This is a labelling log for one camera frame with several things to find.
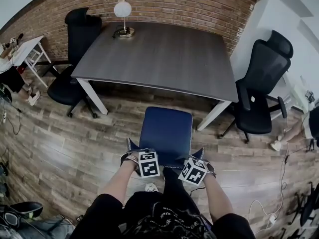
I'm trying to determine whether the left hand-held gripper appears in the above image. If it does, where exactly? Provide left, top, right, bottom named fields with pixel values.
left=121, top=147, right=160, bottom=178

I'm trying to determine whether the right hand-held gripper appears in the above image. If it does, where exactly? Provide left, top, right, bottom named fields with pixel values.
left=175, top=155, right=216, bottom=185

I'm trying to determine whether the blue padded chair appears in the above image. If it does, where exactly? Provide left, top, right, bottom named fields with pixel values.
left=126, top=106, right=206, bottom=170

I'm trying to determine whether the person's left forearm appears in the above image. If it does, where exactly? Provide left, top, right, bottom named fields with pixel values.
left=102, top=162, right=139, bottom=205

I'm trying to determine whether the person's right forearm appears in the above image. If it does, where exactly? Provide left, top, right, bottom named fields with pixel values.
left=203, top=174, right=234, bottom=223

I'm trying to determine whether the person's left hand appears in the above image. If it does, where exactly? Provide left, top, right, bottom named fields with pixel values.
left=124, top=156, right=139, bottom=169

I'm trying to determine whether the person's black printed shirt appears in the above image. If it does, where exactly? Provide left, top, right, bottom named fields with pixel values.
left=79, top=167, right=256, bottom=239

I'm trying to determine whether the grey table with white legs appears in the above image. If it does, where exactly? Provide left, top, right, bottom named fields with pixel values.
left=71, top=21, right=239, bottom=131

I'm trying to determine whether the black mesh office chair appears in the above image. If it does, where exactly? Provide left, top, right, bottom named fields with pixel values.
left=47, top=7, right=103, bottom=119
left=217, top=30, right=294, bottom=144

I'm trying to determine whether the white shelf unit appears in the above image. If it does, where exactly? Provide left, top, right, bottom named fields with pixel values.
left=270, top=76, right=310, bottom=120

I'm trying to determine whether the black tripod stand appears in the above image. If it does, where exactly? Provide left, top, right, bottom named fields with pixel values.
left=286, top=183, right=319, bottom=239

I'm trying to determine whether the white globe table lamp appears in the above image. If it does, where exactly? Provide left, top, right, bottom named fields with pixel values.
left=112, top=0, right=136, bottom=40

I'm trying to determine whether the small white table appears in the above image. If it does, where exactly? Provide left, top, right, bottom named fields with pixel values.
left=11, top=35, right=52, bottom=88

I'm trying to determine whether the white floor cable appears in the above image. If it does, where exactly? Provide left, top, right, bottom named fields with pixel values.
left=248, top=143, right=290, bottom=231

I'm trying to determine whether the black floor cable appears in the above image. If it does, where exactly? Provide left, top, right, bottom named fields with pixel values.
left=3, top=106, right=23, bottom=135

